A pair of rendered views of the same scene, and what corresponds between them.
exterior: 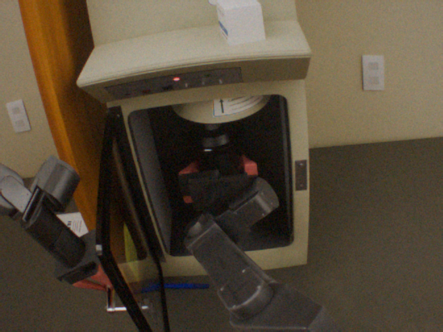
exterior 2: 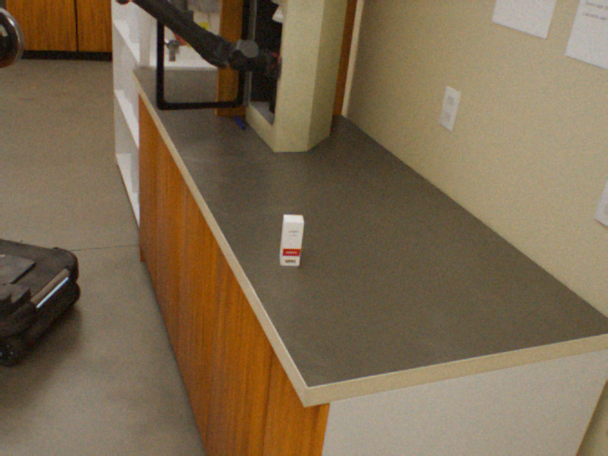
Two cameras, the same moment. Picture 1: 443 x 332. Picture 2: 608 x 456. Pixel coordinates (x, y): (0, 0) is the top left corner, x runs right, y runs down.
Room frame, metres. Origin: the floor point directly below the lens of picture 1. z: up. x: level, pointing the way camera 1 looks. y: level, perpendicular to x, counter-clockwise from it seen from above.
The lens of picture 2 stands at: (-0.16, -1.84, 1.64)
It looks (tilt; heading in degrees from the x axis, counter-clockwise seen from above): 26 degrees down; 60
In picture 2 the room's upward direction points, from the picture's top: 7 degrees clockwise
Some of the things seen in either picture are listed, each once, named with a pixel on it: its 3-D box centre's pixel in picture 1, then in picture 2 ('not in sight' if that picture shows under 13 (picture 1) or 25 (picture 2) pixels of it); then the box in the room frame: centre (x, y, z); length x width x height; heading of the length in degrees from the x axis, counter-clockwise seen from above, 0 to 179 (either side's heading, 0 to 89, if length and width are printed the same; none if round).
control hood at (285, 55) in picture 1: (194, 70); not in sight; (0.63, 0.02, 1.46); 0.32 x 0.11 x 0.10; 85
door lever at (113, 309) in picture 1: (120, 293); not in sight; (0.46, 0.19, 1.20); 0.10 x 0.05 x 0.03; 1
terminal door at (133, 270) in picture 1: (137, 263); (203, 49); (0.53, 0.16, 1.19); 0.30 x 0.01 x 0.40; 1
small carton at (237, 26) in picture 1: (240, 18); not in sight; (0.62, -0.06, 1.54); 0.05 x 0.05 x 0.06; 8
